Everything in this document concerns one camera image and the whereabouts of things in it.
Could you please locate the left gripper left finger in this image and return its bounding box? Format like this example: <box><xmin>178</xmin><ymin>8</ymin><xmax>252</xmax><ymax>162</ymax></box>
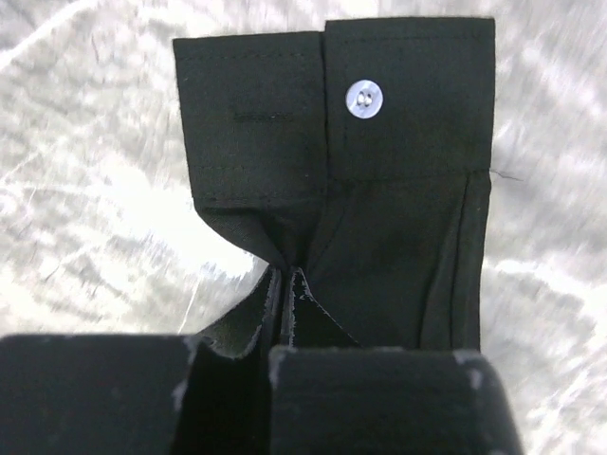
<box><xmin>0</xmin><ymin>264</ymin><xmax>285</xmax><ymax>455</ymax></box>

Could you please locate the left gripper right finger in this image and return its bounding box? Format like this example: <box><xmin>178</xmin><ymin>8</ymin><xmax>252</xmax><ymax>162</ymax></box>
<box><xmin>267</xmin><ymin>265</ymin><xmax>527</xmax><ymax>455</ymax></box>

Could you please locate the black long sleeve shirt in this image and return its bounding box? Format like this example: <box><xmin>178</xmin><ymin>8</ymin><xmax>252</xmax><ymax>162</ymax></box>
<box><xmin>171</xmin><ymin>16</ymin><xmax>497</xmax><ymax>355</ymax></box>

